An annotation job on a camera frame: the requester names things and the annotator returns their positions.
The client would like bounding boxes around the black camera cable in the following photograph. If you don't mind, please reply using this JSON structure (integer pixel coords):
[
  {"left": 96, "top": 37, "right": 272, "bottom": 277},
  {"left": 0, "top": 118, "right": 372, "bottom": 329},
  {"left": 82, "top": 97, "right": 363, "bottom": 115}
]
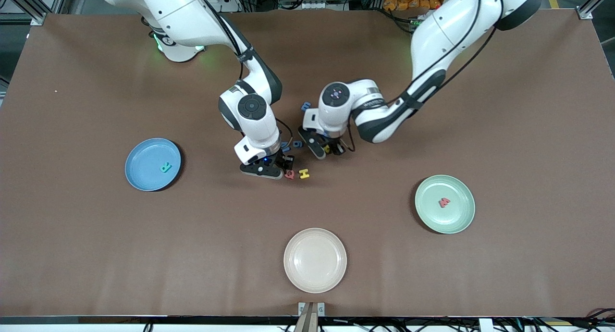
[
  {"left": 344, "top": 0, "right": 500, "bottom": 154},
  {"left": 202, "top": 0, "right": 294, "bottom": 155}
]

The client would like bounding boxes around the beige plate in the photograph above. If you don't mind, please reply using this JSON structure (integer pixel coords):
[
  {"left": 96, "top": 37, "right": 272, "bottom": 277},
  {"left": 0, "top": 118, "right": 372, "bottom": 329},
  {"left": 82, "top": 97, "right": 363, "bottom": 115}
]
[{"left": 283, "top": 228, "right": 347, "bottom": 294}]

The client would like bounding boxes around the blue plate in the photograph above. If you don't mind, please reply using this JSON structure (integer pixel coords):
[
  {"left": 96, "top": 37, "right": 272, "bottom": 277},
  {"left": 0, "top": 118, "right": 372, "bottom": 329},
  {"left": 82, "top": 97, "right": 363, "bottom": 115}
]
[{"left": 124, "top": 138, "right": 182, "bottom": 192}]

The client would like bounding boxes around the metal table edge bracket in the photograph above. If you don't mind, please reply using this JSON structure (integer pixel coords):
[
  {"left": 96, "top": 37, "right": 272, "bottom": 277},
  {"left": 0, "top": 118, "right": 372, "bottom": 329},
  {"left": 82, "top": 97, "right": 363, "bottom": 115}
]
[{"left": 298, "top": 302, "right": 326, "bottom": 332}]

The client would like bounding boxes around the aluminium frame post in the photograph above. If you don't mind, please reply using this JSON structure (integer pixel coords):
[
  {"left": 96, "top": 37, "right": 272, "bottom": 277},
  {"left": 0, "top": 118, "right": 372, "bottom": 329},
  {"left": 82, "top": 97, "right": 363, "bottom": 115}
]
[
  {"left": 0, "top": 0, "right": 65, "bottom": 26},
  {"left": 577, "top": 0, "right": 615, "bottom": 20}
]

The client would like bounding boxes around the black right camera cable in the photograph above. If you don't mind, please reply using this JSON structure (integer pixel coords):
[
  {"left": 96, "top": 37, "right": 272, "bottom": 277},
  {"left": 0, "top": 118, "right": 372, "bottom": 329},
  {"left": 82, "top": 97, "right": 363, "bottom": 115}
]
[{"left": 202, "top": 0, "right": 294, "bottom": 155}]

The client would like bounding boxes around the green plate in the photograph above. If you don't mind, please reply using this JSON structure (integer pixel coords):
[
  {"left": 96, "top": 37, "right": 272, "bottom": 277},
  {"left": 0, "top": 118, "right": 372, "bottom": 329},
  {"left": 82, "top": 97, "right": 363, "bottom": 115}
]
[{"left": 415, "top": 175, "right": 476, "bottom": 234}]

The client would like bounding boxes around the black left camera cable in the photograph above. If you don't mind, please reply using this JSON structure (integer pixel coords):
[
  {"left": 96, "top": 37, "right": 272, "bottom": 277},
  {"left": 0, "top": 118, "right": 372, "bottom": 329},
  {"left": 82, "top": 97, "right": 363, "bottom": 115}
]
[{"left": 344, "top": 0, "right": 500, "bottom": 154}]

